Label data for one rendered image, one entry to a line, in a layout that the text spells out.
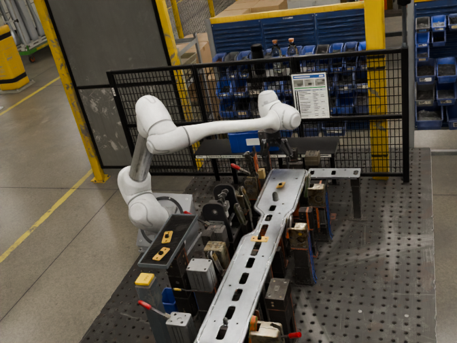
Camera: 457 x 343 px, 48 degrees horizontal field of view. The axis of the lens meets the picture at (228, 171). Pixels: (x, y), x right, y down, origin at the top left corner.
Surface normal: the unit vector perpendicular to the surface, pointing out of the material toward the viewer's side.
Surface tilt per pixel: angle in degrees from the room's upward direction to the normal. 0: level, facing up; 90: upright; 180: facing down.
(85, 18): 90
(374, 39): 90
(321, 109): 90
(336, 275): 0
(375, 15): 94
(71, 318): 0
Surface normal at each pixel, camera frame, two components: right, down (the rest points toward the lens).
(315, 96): -0.29, 0.51
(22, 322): -0.18, -0.86
